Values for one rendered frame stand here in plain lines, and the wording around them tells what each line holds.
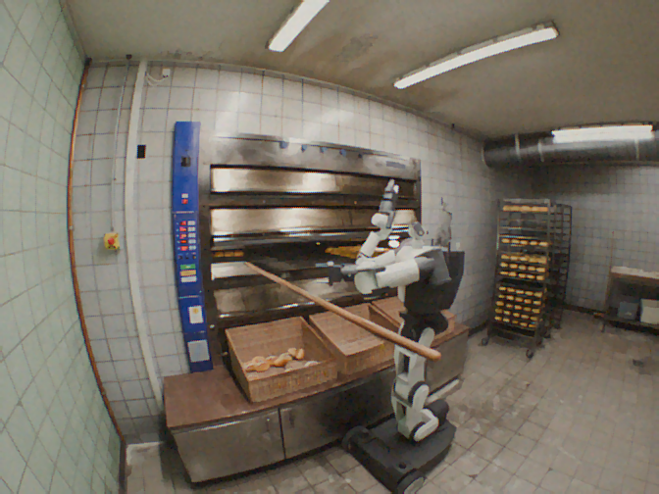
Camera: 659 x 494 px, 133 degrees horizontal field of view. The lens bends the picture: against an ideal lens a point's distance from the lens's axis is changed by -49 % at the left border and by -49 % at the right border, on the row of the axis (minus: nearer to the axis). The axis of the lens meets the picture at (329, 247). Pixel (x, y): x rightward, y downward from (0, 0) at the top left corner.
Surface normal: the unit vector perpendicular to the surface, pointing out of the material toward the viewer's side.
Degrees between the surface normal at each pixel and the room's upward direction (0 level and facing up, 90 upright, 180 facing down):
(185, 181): 90
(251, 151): 92
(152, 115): 90
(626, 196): 90
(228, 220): 70
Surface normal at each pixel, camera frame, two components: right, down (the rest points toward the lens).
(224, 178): 0.49, -0.25
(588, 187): -0.85, 0.06
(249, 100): 0.52, 0.09
